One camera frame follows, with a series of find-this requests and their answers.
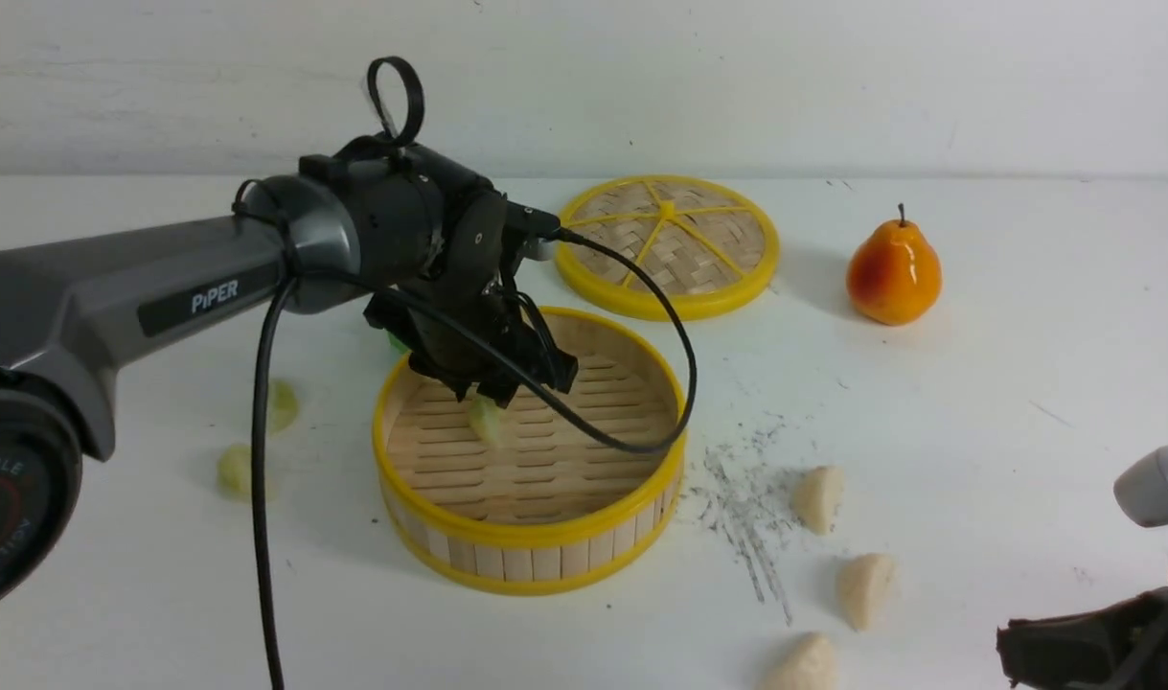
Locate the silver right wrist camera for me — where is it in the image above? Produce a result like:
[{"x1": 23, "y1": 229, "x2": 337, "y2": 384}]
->
[{"x1": 1113, "y1": 446, "x2": 1168, "y2": 529}]

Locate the green foam cube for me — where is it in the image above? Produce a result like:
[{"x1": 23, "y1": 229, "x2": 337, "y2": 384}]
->
[{"x1": 385, "y1": 332, "x2": 409, "y2": 355}]

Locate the white dumpling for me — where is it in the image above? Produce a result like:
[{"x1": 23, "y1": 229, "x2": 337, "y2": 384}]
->
[
  {"x1": 758, "y1": 632, "x2": 837, "y2": 690},
  {"x1": 792, "y1": 466, "x2": 844, "y2": 536},
  {"x1": 835, "y1": 553, "x2": 898, "y2": 632}
]

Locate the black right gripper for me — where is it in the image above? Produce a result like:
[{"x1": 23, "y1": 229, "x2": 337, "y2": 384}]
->
[{"x1": 996, "y1": 586, "x2": 1168, "y2": 689}]

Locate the green dumpling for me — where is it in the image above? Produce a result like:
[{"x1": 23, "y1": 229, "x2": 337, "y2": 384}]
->
[
  {"x1": 217, "y1": 442, "x2": 252, "y2": 502},
  {"x1": 467, "y1": 396, "x2": 503, "y2": 449},
  {"x1": 265, "y1": 379, "x2": 303, "y2": 435}
]

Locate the woven steamer lid yellow rim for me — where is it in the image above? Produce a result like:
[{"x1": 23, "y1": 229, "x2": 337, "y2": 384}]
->
[{"x1": 559, "y1": 175, "x2": 781, "y2": 320}]

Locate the black left camera cable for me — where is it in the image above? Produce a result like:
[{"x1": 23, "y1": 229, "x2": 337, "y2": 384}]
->
[{"x1": 231, "y1": 56, "x2": 698, "y2": 690}]

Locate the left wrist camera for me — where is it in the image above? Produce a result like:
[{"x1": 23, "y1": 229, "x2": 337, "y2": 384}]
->
[{"x1": 503, "y1": 200, "x2": 561, "y2": 262}]

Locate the orange toy pear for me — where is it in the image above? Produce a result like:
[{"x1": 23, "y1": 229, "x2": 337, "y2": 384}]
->
[{"x1": 846, "y1": 202, "x2": 943, "y2": 327}]

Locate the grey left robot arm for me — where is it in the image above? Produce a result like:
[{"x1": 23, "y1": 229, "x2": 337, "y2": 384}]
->
[{"x1": 0, "y1": 135, "x2": 576, "y2": 600}]

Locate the bamboo steamer tray yellow rim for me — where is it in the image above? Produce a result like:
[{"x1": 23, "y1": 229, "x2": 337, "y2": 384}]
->
[{"x1": 371, "y1": 356, "x2": 687, "y2": 597}]

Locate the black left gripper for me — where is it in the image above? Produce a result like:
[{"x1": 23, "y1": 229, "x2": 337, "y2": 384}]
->
[{"x1": 339, "y1": 134, "x2": 579, "y2": 406}]

